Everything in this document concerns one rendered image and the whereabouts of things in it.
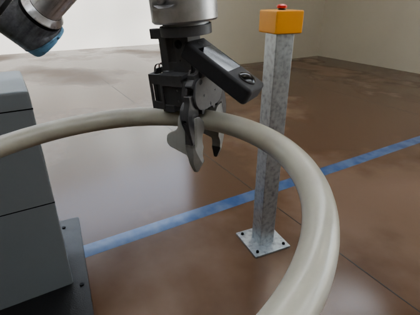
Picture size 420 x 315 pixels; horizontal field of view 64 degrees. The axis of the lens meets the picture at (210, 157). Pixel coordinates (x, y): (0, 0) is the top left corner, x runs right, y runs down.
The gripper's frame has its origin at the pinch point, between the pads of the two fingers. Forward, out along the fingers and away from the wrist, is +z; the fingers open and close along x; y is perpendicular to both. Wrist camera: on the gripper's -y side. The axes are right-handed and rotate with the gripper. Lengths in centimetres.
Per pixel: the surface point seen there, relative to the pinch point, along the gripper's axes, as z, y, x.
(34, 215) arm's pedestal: 46, 87, -9
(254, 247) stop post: 91, 30, -76
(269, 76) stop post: 9, 26, -85
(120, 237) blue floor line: 87, 92, -47
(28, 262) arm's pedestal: 65, 91, -2
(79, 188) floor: 85, 151, -69
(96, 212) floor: 86, 121, -56
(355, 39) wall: 84, 98, -665
